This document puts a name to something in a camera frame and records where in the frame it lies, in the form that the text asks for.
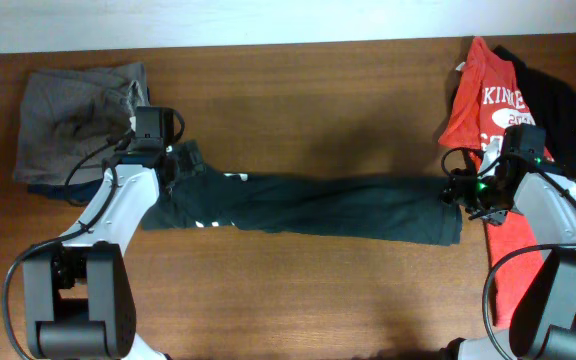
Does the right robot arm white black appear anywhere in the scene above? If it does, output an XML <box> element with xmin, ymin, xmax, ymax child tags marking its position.
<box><xmin>441</xmin><ymin>124</ymin><xmax>576</xmax><ymax>359</ymax></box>

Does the grey folded shirt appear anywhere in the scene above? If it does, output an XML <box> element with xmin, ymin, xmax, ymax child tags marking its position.
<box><xmin>13</xmin><ymin>62</ymin><xmax>149</xmax><ymax>186</ymax></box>

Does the black garment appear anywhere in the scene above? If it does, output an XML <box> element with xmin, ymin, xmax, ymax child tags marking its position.
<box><xmin>493</xmin><ymin>46</ymin><xmax>576</xmax><ymax>179</ymax></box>

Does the red soccer t-shirt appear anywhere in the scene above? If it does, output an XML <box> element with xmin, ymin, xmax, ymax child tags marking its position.
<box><xmin>437</xmin><ymin>35</ymin><xmax>576</xmax><ymax>329</ymax></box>

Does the navy folded garment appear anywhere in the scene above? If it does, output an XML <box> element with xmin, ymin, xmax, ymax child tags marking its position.
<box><xmin>27</xmin><ymin>179</ymin><xmax>102</xmax><ymax>203</ymax></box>

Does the dark green t-shirt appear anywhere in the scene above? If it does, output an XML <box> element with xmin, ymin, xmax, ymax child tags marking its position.
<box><xmin>141</xmin><ymin>141</ymin><xmax>462</xmax><ymax>246</ymax></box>

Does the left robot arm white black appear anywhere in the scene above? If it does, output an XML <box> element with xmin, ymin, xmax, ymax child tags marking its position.
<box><xmin>1</xmin><ymin>107</ymin><xmax>185</xmax><ymax>359</ymax></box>

